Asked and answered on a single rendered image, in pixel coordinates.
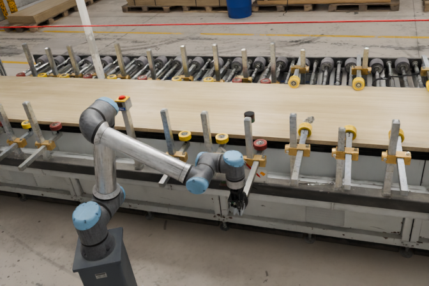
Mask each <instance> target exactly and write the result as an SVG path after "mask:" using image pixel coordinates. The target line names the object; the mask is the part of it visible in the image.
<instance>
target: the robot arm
mask: <svg viewBox="0 0 429 286"><path fill-rule="evenodd" d="M118 112H119V108H118V106H117V104H116V102H114V101H113V100H112V99H110V98H108V97H100V98H99V99H97V100H95V102H94V103H93V104H91V105H90V106H89V107H88V108H87V109H86V110H84V111H83V112H82V113H81V115H80V118H79V128H80V131H81V133H82V134H83V136H84V138H85V139H86V140H87V141H89V142H90V143H92V144H93V157H94V173H95V182H96V184H95V185H94V186H93V198H92V199H91V201H89V202H87V203H82V204H81V205H79V206H78V207H76V209H75V210H74V212H73V214H72V220H73V225H74V227H75V229H76V231H77V234H78V236H79V239H80V242H81V244H80V252H81V255H82V257H83V258H84V259H86V260H88V261H97V260H102V259H104V258H105V257H107V256H108V255H110V254H111V253H112V252H113V250H114V248H115V246H116V241H115V239H114V236H113V235H112V234H111V233H110V232H109V231H108V230H107V224H108V222H109V221H110V219H111V218H112V217H113V215H114V214H115V212H116V211H117V210H118V209H119V207H120V206H121V204H122V203H123V201H124V199H125V191H124V189H123V187H122V186H120V185H119V184H118V183H117V182H116V151H117V152H118V153H121V154H123V155H125V156H127V157H129V158H131V159H134V160H136V161H138V162H140V163H142V164H144V165H147V166H148V167H151V168H152V169H155V170H157V171H159V172H161V173H163V174H165V175H167V176H169V177H172V178H174V179H176V180H178V181H180V182H182V183H183V184H185V185H186V188H187V190H188V191H189V192H191V193H193V194H197V195H198V194H202V193H204V192H205V191H206V189H207V188H208V186H209V184H210V182H211V180H212V178H213V176H214V174H215V172H217V173H222V174H225V176H226V182H227V186H228V187H229V188H230V195H229V198H228V206H229V207H230V206H231V207H233V208H234V212H233V214H234V215H235V214H236V213H237V214H238V215H239V216H242V214H243V213H244V211H245V209H246V206H247V205H248V197H247V196H246V193H245V191H242V189H243V188H244V187H245V185H246V179H245V167H244V163H245V162H244V160H243V155H242V154H241V153H240V152H239V151H235V150H231V151H227V152H225V153H224V154H220V153H209V152H200V153H199V154H198V155H197V158H196V160H195V166H193V165H189V164H187V163H185V162H183V161H181V160H178V159H177V158H174V157H173V156H171V155H168V154H166V153H164V152H162V151H160V150H157V149H155V148H153V147H151V146H149V145H147V144H145V143H143V142H141V141H139V140H136V139H134V138H132V137H130V136H128V135H125V134H123V133H121V132H119V131H117V130H115V129H114V126H115V116H116V115H117V113H118ZM230 203H231V204H230Z"/></svg>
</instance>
